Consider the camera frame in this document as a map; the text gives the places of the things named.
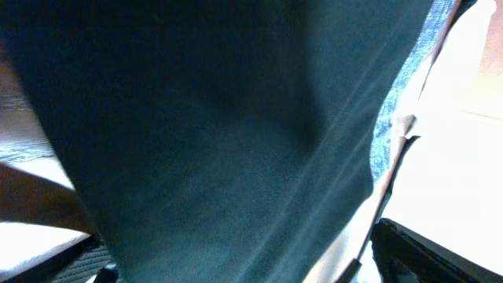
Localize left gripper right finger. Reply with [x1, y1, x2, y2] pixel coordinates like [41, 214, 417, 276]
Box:
[371, 219, 502, 283]

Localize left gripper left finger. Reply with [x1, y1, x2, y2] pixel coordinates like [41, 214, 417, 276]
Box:
[5, 235, 113, 283]

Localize black leggings with red waistband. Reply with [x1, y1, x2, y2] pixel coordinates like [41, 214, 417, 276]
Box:
[1, 0, 455, 282]

